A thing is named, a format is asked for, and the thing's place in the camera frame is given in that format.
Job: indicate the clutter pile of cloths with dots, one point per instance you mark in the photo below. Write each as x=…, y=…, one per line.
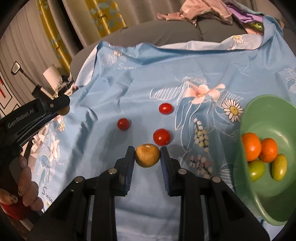
x=64, y=84

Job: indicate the large tan round fruit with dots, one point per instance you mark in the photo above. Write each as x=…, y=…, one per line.
x=147, y=155

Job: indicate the orange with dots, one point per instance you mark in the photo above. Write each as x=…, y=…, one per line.
x=269, y=150
x=252, y=146

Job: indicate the small green fruit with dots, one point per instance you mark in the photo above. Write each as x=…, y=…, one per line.
x=256, y=169

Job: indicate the purple clothes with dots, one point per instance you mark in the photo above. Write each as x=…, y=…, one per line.
x=248, y=18

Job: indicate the left hand painted nails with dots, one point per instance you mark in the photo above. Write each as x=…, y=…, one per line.
x=27, y=189

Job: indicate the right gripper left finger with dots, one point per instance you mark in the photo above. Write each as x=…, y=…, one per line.
x=85, y=210

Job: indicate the yellow patterned curtain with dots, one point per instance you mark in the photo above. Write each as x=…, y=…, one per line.
x=71, y=26

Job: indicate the blue floral cloth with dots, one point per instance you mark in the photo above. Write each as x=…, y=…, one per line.
x=187, y=141

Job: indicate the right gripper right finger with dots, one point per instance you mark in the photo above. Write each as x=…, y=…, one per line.
x=208, y=203

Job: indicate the large red tomato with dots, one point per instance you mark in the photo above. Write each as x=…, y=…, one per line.
x=162, y=137

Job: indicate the grey sofa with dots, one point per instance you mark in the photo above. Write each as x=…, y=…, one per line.
x=161, y=32

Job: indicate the green plastic bowl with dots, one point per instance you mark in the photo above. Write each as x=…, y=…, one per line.
x=268, y=116

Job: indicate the small tan round fruit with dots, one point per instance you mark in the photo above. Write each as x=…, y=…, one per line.
x=64, y=111

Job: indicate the black stand device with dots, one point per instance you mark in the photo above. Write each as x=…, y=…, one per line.
x=39, y=91

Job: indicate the large green oval fruit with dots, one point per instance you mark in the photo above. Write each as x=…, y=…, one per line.
x=279, y=167

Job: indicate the pink clothes pile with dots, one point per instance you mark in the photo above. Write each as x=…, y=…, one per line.
x=191, y=10

